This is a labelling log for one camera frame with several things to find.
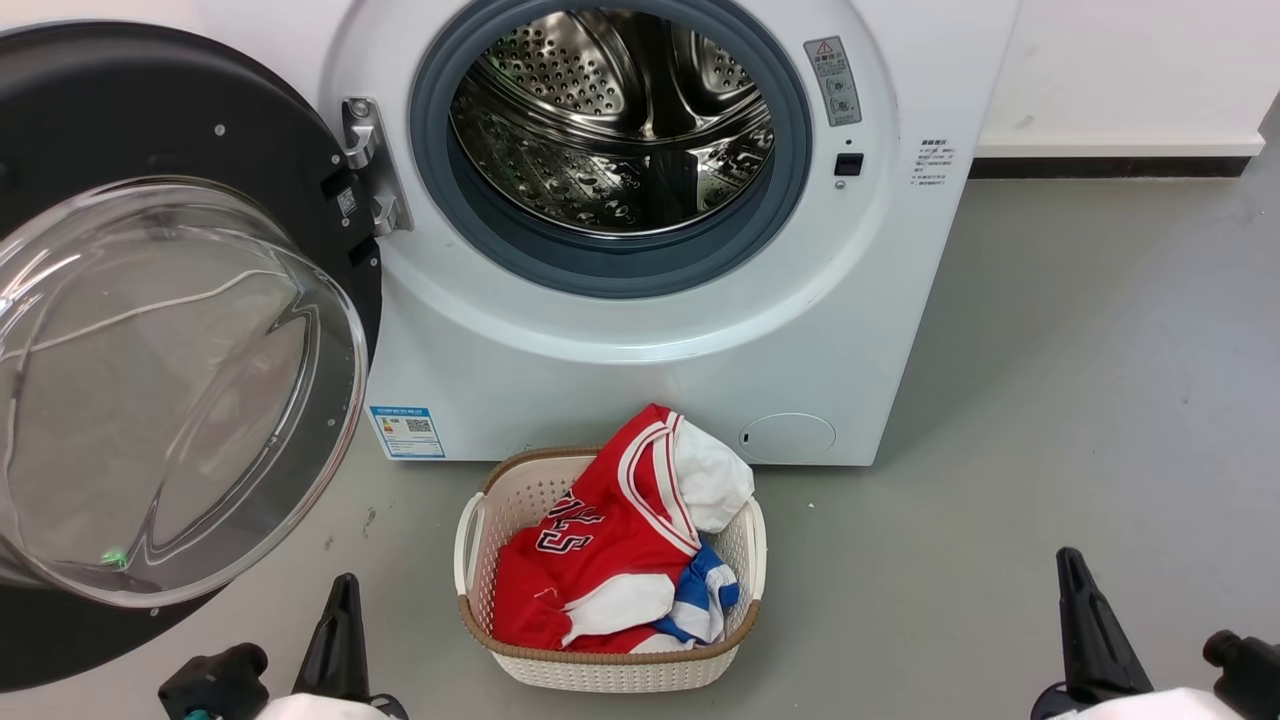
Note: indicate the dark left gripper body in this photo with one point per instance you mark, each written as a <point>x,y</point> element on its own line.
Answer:
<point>393,708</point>

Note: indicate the black baseboard strip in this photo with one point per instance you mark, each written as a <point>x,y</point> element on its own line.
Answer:
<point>1100,167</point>

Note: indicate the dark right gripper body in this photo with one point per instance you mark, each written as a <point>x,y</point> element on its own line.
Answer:
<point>1050,702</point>

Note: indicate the white front-load washing machine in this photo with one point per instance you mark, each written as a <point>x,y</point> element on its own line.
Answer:
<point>600,380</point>

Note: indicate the blue energy label sticker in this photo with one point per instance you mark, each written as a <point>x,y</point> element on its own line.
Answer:
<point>407,432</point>

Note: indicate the red basketball jersey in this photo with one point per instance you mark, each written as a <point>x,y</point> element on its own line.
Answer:
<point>615,540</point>

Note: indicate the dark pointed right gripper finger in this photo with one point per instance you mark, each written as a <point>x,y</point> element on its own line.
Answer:
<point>1092,640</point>

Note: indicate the round white filter cover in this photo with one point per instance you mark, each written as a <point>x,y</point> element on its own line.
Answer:
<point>787,438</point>

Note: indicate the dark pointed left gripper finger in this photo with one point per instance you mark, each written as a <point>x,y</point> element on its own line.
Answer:
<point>338,650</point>

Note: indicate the grey warning sticker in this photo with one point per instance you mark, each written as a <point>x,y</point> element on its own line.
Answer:
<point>833,80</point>

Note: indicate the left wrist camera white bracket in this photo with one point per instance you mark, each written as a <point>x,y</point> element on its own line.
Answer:
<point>215,680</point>

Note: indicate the small black text sticker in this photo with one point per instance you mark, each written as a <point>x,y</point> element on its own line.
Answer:
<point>934,162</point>

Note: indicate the black round glass washer door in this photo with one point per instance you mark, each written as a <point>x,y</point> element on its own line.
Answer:
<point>150,110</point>

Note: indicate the black door latch socket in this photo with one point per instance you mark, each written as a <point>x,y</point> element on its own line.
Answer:
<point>849,164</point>

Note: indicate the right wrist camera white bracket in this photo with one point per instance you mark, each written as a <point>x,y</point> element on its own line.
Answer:
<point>1245,670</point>

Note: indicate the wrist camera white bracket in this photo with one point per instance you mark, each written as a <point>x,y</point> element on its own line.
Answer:
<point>215,680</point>
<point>1245,670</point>

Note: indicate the steel perforated washer drum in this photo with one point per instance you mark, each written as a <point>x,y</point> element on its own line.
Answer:
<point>600,150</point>

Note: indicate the cream woven plastic laundry basket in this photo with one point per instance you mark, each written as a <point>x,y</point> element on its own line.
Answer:
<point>515,500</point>

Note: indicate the blue and white striped garment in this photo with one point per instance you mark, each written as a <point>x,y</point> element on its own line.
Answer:
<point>700,598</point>

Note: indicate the silver metal door hinge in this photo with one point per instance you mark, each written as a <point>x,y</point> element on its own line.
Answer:
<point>375,170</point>

